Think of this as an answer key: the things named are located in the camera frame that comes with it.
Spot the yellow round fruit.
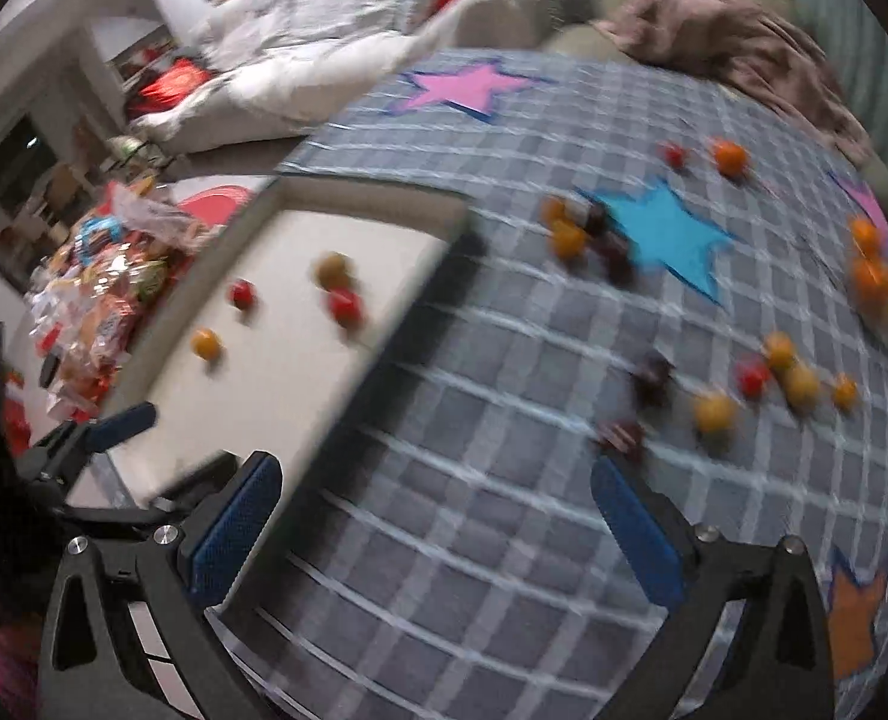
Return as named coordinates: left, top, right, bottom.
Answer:
left=694, top=393, right=739, bottom=436
left=783, top=364, right=821, bottom=407

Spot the red pillow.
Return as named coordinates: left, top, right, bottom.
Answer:
left=130, top=58, right=212, bottom=119

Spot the pile of snack packets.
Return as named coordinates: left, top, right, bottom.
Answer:
left=25, top=178, right=216, bottom=421

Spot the grey checkered star blanket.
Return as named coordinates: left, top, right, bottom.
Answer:
left=211, top=49, right=888, bottom=720

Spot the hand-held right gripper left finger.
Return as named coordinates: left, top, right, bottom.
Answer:
left=37, top=451, right=284, bottom=720

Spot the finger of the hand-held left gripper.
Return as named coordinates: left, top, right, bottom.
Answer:
left=10, top=400, right=158, bottom=496
left=35, top=451, right=236, bottom=541

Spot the yellow-brown round fruit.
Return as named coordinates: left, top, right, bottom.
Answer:
left=315, top=253, right=353, bottom=290

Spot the red plastic plate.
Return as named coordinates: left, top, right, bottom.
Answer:
left=172, top=184, right=256, bottom=230

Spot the white rectangular tray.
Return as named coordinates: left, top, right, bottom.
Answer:
left=65, top=178, right=482, bottom=541

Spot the white quilt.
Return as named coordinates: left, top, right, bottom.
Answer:
left=140, top=0, right=572, bottom=152

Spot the brown crumpled blanket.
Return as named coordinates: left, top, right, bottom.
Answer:
left=598, top=0, right=876, bottom=166

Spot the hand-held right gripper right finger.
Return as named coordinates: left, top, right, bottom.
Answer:
left=590, top=456, right=839, bottom=720

